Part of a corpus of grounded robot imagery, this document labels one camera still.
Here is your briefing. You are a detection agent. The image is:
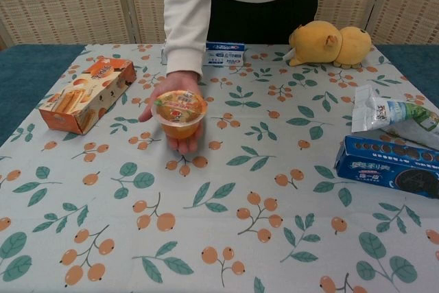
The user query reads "person's right hand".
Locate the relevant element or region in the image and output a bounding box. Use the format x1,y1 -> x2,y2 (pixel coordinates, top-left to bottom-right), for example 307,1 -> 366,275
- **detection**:
139,71 -> 206,156

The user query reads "orange jelly cup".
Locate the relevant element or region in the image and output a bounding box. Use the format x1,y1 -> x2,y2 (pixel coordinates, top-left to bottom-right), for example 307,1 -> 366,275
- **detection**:
150,89 -> 209,140

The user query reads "person's white sleeved forearm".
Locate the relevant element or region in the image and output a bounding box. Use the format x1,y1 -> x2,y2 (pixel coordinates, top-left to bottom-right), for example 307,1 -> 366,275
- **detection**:
161,0 -> 214,78

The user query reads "blue white toothpaste box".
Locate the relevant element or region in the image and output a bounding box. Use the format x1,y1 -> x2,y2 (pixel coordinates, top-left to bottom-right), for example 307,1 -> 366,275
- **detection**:
160,41 -> 246,67

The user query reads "orange biscuit roll box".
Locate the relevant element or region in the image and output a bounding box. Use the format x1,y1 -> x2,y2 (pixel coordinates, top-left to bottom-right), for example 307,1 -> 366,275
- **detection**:
38,58 -> 137,135

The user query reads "floral leaf fruit tablecloth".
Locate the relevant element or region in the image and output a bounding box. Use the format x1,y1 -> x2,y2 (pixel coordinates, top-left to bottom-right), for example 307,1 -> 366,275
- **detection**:
0,43 -> 439,293

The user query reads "yellow plush toy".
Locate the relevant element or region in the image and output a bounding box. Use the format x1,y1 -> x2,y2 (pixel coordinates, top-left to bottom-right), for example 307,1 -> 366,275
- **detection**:
287,21 -> 373,69

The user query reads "white crumpled snack bag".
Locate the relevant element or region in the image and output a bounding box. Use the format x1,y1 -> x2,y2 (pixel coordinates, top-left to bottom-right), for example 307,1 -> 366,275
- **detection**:
351,85 -> 439,152

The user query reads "blue Oreo cookie box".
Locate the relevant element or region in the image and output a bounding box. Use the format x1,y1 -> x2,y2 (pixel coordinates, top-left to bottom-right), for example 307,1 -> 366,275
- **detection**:
334,134 -> 439,200

